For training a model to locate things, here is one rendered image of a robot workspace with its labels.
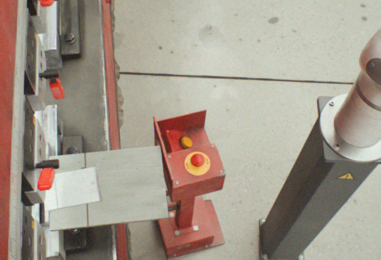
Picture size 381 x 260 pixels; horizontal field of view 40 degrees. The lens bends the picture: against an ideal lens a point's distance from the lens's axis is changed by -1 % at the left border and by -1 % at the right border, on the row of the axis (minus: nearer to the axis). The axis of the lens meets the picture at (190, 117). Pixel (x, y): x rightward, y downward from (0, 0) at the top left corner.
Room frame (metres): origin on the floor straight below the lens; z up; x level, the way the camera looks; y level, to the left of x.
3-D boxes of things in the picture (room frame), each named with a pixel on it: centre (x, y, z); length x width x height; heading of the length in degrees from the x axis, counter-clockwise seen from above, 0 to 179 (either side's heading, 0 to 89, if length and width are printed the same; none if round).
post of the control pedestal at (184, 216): (0.65, 0.00, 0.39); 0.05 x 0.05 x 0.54; 20
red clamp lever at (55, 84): (0.57, 0.29, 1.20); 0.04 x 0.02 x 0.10; 101
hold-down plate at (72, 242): (0.46, 0.27, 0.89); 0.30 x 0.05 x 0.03; 11
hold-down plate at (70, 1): (1.01, 0.38, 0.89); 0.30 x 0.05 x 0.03; 11
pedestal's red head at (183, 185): (0.65, 0.00, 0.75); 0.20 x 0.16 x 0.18; 20
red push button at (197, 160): (0.61, -0.03, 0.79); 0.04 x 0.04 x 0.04
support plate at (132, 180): (0.43, 0.18, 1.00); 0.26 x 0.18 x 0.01; 101
